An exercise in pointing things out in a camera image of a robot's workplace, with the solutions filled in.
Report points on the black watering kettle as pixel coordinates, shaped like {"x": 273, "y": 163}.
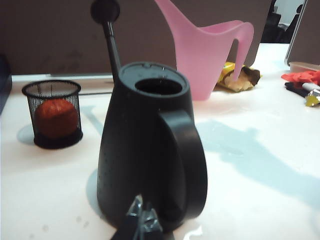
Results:
{"x": 140, "y": 150}

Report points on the yellow foil wrapper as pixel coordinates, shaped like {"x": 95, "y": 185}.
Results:
{"x": 312, "y": 100}

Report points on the red cloth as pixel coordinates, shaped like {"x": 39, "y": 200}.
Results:
{"x": 297, "y": 77}

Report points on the dark navy storage box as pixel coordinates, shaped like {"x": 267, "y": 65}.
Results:
{"x": 4, "y": 85}

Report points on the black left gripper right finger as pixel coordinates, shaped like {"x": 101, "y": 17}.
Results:
{"x": 152, "y": 222}

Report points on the orange red ball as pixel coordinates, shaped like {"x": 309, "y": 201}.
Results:
{"x": 56, "y": 117}

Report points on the clear plastic container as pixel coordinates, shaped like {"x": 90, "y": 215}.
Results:
{"x": 305, "y": 67}

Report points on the white marker pen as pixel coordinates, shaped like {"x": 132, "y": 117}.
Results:
{"x": 311, "y": 86}

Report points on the black flat object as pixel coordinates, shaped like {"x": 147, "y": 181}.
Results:
{"x": 295, "y": 88}

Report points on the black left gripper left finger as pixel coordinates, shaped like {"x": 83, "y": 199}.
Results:
{"x": 130, "y": 222}

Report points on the black mesh pen cup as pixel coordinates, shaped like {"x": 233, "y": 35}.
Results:
{"x": 57, "y": 142}

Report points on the white edged upright panel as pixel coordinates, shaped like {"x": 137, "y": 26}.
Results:
{"x": 296, "y": 35}

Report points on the yellow chip bag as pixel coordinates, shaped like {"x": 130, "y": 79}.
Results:
{"x": 240, "y": 82}

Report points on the brown desk partition panel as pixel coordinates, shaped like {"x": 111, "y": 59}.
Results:
{"x": 62, "y": 37}

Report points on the pink plastic watering can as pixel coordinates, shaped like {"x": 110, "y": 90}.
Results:
{"x": 202, "y": 57}

